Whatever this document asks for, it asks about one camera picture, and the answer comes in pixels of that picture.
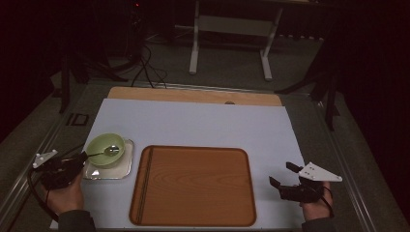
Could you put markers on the pale grey table mat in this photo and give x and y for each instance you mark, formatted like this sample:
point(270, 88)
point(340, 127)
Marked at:
point(193, 125)

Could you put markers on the person's left hand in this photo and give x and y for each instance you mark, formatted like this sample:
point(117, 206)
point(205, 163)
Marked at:
point(66, 199)

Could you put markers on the white metal desk frame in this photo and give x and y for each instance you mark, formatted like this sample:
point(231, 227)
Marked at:
point(232, 25)

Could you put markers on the person's right hand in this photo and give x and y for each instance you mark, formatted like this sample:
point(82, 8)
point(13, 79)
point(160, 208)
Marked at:
point(317, 211)

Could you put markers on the brown wooden tray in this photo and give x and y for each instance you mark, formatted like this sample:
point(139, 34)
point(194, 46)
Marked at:
point(196, 187)

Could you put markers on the green bowl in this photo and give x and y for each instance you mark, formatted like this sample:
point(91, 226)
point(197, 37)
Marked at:
point(101, 145)

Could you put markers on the aluminium rail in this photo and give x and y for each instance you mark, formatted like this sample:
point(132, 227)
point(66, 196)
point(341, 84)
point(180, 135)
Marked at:
point(348, 174)
point(19, 190)

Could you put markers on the metal spoon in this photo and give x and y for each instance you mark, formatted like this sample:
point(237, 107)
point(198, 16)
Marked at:
point(111, 150)

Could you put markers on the black metal stand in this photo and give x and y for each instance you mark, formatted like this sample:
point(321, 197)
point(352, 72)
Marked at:
point(330, 96)
point(66, 83)

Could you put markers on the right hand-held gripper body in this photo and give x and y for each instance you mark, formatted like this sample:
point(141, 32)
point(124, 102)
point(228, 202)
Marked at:
point(303, 195)

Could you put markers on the black equipment tower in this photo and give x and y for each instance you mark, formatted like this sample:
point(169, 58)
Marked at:
point(137, 29)

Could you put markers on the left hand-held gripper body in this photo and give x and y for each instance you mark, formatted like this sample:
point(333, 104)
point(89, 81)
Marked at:
point(58, 172)

